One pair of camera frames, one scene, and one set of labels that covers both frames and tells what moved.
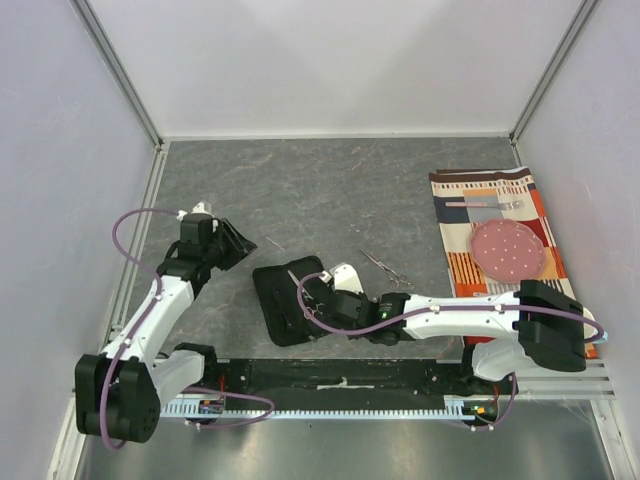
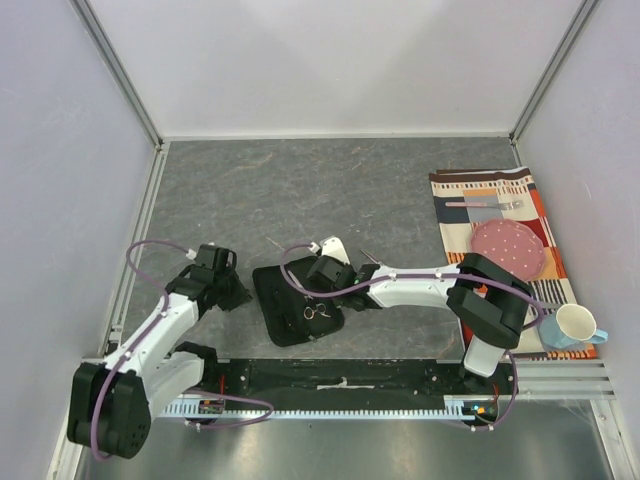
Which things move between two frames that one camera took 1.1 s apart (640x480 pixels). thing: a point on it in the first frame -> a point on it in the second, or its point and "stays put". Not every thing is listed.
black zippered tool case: x=296 y=300 stays put
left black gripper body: x=217 y=252 -> x=231 y=291
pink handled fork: x=507 y=205 stays put
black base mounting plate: x=345 y=383 stays put
